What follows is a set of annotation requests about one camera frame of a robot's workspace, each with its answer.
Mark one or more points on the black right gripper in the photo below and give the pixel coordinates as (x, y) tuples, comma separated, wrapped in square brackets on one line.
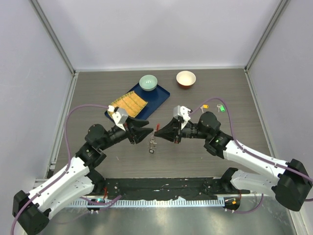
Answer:
[(172, 131)]

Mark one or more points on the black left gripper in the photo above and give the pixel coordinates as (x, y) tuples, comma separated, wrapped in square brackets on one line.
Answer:
[(137, 134)]

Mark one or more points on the keyring bunch with tags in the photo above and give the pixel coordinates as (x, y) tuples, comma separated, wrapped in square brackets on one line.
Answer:
[(152, 140)]

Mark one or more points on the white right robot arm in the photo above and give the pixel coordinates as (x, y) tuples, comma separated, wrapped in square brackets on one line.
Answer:
[(288, 182)]

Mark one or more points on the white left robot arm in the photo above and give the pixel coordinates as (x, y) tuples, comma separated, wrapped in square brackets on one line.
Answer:
[(33, 210)]

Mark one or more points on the woven bamboo plate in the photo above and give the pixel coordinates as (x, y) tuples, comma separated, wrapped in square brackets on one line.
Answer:
[(131, 102)]

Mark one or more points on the blue rectangular tray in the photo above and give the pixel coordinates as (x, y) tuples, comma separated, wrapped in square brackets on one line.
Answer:
[(154, 98)]

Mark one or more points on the key with yellow tag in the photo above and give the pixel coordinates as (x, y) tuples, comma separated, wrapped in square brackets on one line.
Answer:
[(203, 108)]

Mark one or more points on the light green bowl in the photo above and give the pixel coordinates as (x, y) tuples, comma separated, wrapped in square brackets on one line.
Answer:
[(148, 82)]

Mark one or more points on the red bowl white inside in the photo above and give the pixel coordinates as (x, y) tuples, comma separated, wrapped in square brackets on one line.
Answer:
[(185, 79)]

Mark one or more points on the key with green tag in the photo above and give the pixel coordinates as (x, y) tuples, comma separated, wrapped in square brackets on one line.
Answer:
[(221, 108)]

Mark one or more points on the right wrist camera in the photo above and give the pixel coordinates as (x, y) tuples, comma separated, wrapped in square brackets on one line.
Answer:
[(182, 112)]

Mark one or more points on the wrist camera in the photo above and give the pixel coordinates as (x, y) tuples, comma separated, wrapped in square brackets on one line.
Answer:
[(182, 112), (119, 116)]

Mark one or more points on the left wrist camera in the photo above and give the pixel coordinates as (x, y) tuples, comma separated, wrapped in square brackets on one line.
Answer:
[(119, 116)]

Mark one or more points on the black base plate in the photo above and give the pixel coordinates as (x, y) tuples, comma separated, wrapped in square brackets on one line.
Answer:
[(164, 189)]

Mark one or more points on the white slotted cable duct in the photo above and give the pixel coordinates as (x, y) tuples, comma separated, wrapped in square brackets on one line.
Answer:
[(180, 202)]

